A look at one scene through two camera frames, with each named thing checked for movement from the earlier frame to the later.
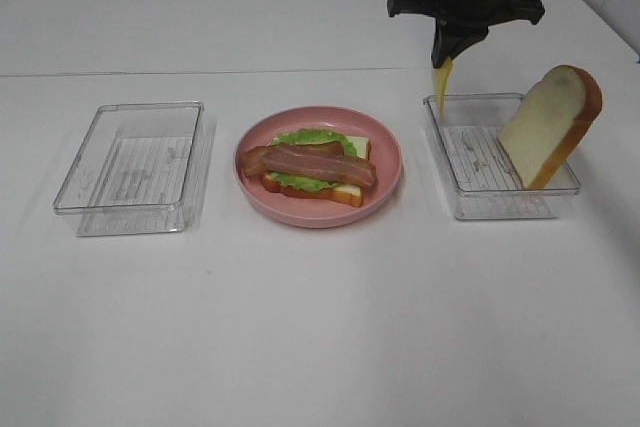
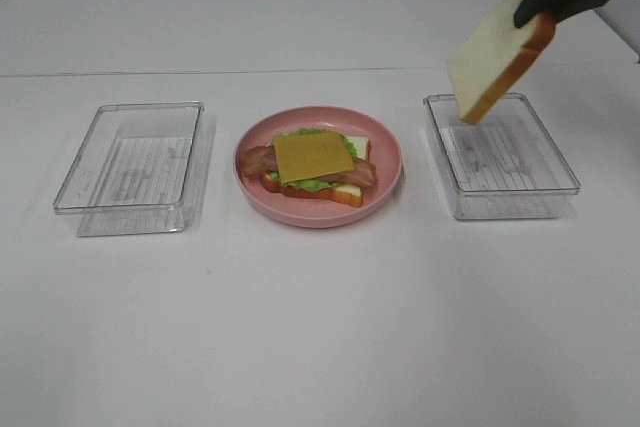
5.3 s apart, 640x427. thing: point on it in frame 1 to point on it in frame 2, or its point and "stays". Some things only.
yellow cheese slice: [441, 78] to [307, 156]
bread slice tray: [548, 124] to [495, 55]
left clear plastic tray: [133, 169] stays
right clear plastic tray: [482, 181] stays
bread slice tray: [348, 194] stays
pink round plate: [307, 211] stays
